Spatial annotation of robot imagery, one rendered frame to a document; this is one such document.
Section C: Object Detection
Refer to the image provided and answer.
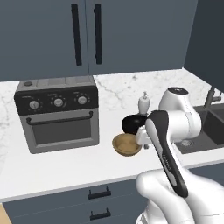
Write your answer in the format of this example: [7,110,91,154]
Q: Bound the black drawer handle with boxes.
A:
[87,186,112,200]
[88,207,112,221]

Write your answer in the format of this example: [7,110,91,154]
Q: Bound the white soap dispenser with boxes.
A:
[137,91,151,116]

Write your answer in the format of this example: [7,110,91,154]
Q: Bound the dark grey tap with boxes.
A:
[203,86,224,109]

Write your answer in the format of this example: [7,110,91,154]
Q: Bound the dark grey sink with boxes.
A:
[174,102,224,155]

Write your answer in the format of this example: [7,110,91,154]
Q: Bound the black cabinet door handle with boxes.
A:
[71,3,83,67]
[93,3,103,66]

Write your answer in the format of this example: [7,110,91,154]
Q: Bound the black toaster oven door handle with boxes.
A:
[25,110,95,126]

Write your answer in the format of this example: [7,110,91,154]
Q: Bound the grey-blue drawer front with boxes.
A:
[10,200,149,224]
[2,178,148,219]

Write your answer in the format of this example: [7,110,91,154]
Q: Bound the silver toaster oven knob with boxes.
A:
[53,97,65,108]
[77,95,88,106]
[29,100,40,110]

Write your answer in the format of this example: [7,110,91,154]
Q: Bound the tan wooden bowl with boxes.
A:
[112,132,144,158]

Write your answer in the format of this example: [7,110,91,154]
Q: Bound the black bowl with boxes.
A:
[121,114,149,136]

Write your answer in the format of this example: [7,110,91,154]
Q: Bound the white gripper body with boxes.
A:
[136,126,153,146]

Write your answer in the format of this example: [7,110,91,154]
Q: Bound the toaster oven glass door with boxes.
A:
[19,108,100,154]

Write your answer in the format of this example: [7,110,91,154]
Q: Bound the grey toaster oven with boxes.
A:
[13,74,101,155]

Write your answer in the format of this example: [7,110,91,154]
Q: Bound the grey-blue cabinet side panel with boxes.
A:
[183,0,224,94]

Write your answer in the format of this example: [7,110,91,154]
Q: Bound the grey-blue wall cabinet door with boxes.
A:
[85,0,199,76]
[0,0,90,83]

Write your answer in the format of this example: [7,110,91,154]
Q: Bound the grey-blue base cabinet front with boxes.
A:
[187,162,224,188]

